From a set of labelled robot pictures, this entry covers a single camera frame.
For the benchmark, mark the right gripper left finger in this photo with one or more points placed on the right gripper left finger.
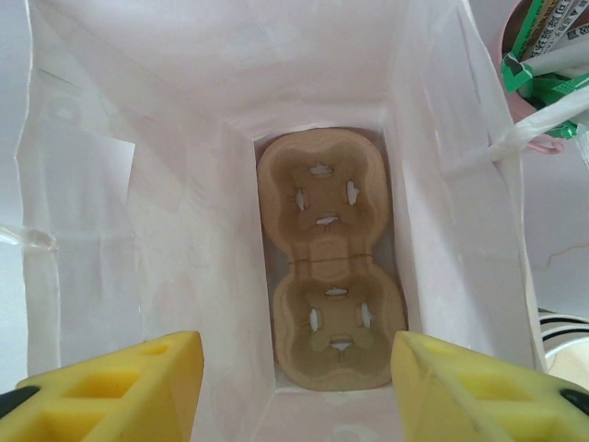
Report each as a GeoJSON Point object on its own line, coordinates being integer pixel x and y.
{"type": "Point", "coordinates": [92, 405]}

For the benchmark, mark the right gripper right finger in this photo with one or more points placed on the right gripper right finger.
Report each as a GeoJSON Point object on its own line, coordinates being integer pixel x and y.
{"type": "Point", "coordinates": [497, 405]}

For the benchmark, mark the red and white paper bag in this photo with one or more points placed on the red and white paper bag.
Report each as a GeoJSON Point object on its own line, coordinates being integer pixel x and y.
{"type": "Point", "coordinates": [184, 184]}

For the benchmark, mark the cardboard cup carrier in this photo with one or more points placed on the cardboard cup carrier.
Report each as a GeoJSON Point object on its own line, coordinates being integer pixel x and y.
{"type": "Point", "coordinates": [326, 258]}

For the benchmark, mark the paper-wrapped straw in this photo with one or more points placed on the paper-wrapped straw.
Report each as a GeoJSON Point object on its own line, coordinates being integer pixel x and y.
{"type": "Point", "coordinates": [536, 32]}
{"type": "Point", "coordinates": [559, 41]}

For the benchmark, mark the pink straw holder cup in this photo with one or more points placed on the pink straw holder cup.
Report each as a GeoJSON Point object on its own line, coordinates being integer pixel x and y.
{"type": "Point", "coordinates": [506, 27]}

